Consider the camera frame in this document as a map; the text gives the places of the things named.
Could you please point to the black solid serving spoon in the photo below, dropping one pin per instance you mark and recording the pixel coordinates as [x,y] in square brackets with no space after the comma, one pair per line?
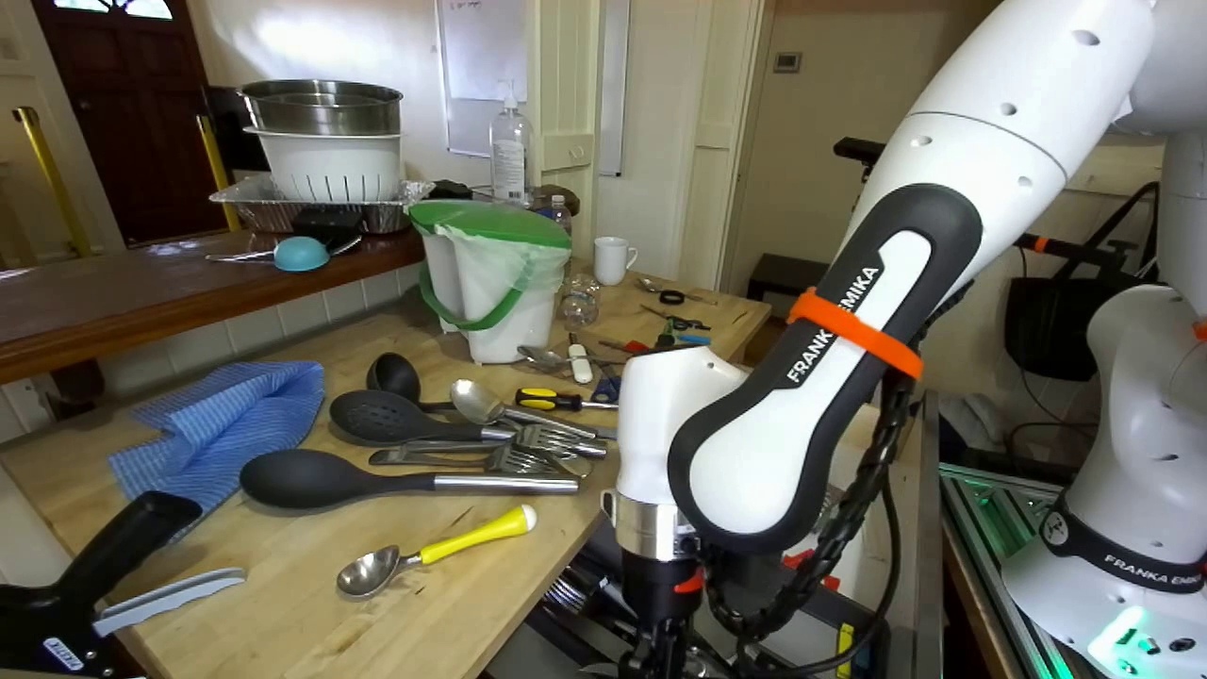
[302,479]

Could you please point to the clear pump bottle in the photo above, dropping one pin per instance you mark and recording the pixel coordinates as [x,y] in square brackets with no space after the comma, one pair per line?
[510,156]

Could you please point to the black bar clamp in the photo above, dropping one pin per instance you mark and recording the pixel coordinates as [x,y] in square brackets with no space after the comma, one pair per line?
[104,561]

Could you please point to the dark wooden door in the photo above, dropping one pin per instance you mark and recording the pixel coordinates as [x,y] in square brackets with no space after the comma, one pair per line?
[132,113]

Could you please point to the yellow black screwdriver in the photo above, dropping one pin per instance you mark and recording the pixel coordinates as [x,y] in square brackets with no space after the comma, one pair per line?
[547,399]

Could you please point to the blue striped cloth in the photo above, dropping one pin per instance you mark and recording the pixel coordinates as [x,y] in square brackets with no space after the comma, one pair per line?
[217,424]

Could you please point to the black slotted serving spoon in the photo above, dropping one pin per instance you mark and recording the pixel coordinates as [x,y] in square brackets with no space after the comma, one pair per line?
[377,417]

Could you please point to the small bottle with white cap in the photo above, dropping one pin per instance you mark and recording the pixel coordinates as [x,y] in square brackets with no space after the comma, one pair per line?
[560,215]

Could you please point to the black ladle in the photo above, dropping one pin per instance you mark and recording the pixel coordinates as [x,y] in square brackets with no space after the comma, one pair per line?
[393,375]

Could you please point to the scissors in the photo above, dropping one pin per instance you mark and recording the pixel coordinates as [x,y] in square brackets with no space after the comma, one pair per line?
[684,323]

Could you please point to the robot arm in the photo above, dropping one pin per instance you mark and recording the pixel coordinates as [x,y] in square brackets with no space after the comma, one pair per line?
[990,141]

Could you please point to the black box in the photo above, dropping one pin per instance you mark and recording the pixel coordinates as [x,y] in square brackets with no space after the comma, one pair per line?
[783,275]

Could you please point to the light blue round lid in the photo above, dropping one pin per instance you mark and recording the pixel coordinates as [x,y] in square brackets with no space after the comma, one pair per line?
[302,255]

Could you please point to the white mug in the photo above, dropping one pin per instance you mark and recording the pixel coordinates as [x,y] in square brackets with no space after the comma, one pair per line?
[611,259]

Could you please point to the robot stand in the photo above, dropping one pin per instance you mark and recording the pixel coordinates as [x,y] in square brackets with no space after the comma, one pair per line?
[981,514]

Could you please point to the white colander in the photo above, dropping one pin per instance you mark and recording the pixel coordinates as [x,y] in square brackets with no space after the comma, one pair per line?
[330,170]

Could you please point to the steel mixing bowl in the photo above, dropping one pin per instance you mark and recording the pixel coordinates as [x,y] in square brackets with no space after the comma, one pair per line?
[321,108]

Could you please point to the white stick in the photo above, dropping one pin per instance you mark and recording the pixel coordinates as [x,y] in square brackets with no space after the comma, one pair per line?
[580,364]

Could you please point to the foil tray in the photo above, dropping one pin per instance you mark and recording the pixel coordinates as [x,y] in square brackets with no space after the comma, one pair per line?
[250,212]

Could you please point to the yellow pole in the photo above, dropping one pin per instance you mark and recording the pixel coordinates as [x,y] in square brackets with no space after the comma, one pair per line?
[52,179]
[217,174]

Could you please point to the steel slotted turner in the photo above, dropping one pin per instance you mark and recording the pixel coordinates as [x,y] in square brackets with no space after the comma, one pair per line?
[514,460]

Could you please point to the drawer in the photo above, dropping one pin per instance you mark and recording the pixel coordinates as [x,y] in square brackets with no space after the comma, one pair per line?
[542,649]

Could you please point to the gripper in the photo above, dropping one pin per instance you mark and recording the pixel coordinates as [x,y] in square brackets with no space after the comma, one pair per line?
[662,589]

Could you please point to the large steel spoon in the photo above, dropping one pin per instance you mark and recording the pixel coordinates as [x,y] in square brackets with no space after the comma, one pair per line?
[474,401]

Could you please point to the heap of steel cutlery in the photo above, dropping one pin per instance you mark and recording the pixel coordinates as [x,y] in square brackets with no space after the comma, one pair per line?
[566,594]

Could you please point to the steel fork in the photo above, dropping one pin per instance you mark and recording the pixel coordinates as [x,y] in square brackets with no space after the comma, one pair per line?
[556,439]

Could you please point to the whiteboard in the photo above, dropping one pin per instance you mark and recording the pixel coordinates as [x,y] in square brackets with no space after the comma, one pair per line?
[481,66]

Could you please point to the black bag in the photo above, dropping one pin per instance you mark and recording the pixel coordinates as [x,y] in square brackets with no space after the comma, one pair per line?
[1051,325]

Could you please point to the white bin with green lid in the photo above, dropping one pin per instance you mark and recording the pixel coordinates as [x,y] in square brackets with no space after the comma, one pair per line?
[495,273]

